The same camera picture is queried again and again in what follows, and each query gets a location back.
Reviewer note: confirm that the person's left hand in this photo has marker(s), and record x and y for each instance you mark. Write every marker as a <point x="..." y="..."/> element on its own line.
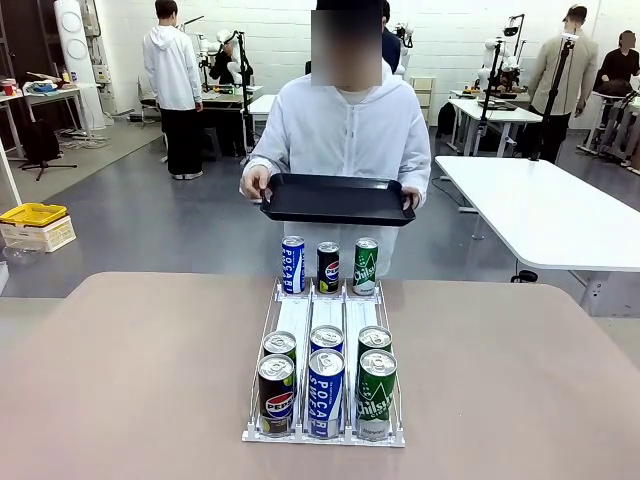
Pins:
<point x="414" y="197"/>

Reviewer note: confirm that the person's right hand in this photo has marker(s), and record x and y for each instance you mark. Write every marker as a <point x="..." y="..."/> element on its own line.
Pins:
<point x="255" y="181"/>

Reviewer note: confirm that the black plastic serving tray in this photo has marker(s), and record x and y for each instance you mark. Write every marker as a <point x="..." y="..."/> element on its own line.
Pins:
<point x="335" y="200"/>

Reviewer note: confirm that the green Chilsung cider can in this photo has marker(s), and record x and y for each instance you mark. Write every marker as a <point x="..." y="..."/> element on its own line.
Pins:
<point x="376" y="400"/>
<point x="365" y="270"/>
<point x="375" y="337"/>

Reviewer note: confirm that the blue Pocari Sweat can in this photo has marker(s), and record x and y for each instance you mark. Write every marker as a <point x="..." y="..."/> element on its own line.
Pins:
<point x="293" y="265"/>
<point x="326" y="400"/>
<point x="327" y="337"/>

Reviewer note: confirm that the person's right forearm white sleeve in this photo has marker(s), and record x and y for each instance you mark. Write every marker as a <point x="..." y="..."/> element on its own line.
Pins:
<point x="257" y="162"/>

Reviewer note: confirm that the person's left forearm white sleeve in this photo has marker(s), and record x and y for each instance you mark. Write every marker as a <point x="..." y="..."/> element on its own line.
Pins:
<point x="417" y="172"/>

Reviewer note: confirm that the person in white zip hoodie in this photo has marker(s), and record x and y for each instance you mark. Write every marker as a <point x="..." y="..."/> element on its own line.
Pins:
<point x="345" y="135"/>

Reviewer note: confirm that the seated person black hair black top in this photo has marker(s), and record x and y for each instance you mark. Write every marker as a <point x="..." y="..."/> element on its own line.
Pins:
<point x="225" y="70"/>

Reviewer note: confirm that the standing person white hoodie black trousers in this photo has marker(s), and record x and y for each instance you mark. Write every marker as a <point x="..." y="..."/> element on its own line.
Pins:
<point x="172" y="75"/>

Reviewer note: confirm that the person in black top standing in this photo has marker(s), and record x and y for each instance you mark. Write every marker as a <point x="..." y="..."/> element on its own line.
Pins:
<point x="392" y="45"/>

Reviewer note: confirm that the person in beige jacket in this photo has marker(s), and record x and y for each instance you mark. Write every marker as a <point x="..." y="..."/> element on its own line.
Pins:
<point x="565" y="75"/>

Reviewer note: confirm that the seated person in black top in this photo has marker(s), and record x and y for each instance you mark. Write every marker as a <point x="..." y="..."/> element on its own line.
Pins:
<point x="620" y="65"/>

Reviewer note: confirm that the black light stand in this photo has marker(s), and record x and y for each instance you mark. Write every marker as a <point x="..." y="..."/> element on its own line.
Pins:
<point x="244" y="90"/>

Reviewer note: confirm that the black Pepsi can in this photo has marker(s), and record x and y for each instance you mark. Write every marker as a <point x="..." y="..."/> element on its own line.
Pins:
<point x="280" y="342"/>
<point x="276" y="400"/>
<point x="328" y="270"/>

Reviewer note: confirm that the white background desk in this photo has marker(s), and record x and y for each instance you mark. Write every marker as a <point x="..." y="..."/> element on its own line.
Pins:
<point x="495" y="112"/>

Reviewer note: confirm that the large white table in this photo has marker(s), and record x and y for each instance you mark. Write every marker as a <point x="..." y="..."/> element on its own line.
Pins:
<point x="540" y="210"/>

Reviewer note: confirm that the black caster foot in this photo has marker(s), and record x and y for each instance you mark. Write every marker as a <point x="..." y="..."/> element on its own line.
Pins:
<point x="524" y="276"/>

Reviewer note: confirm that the white plastic crate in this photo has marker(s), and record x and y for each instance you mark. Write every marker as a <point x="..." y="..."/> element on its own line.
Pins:
<point x="47" y="237"/>

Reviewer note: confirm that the black tripod with bag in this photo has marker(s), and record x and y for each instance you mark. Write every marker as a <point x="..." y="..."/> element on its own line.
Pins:
<point x="42" y="145"/>

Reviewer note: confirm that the white tower air conditioner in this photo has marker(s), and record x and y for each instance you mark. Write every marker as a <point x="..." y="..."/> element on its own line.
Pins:
<point x="75" y="60"/>

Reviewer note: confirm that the cluttered white side table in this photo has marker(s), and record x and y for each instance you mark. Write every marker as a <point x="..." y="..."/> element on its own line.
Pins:
<point x="55" y="92"/>

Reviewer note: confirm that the yellow plastic crate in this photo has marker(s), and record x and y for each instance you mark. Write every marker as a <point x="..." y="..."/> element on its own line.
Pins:
<point x="32" y="214"/>

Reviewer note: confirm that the clear plastic bowl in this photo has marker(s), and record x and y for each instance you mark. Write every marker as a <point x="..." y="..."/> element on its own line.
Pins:
<point x="22" y="254"/>

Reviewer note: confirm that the red cup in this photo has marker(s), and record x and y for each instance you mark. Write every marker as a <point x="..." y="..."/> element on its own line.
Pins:
<point x="9" y="88"/>

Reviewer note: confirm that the black camera stand pole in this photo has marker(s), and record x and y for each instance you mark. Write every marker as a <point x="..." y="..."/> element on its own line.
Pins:
<point x="552" y="100"/>

